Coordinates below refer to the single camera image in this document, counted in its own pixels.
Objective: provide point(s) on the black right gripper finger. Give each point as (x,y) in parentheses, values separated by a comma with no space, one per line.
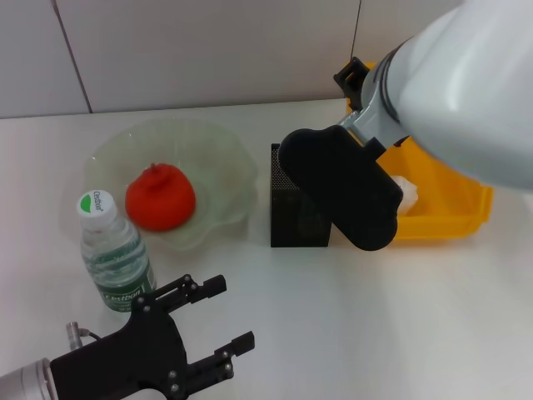
(352,79)

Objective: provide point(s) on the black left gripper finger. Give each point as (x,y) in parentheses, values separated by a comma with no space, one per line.
(212,284)
(243,342)

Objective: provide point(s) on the yellow plastic bin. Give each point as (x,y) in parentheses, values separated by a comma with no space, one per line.
(441,208)

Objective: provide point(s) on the red-orange toy orange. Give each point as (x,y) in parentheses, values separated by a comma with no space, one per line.
(160,200)

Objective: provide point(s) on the translucent green wavy fruit plate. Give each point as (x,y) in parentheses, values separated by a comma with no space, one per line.
(208,146)

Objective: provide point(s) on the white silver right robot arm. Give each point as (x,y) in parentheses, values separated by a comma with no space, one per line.
(466,83)

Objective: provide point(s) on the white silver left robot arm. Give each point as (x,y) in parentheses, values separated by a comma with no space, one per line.
(23,379)

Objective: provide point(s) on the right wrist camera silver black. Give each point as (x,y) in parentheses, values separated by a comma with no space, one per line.
(345,183)

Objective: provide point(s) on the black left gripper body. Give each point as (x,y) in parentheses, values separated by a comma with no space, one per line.
(129,358)

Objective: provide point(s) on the black mesh pen holder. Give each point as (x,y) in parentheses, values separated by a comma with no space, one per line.
(295,225)

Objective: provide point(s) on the clear water bottle green label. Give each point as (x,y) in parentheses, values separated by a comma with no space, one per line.
(112,258)

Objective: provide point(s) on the white paper ball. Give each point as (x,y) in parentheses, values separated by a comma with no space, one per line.
(410,193)

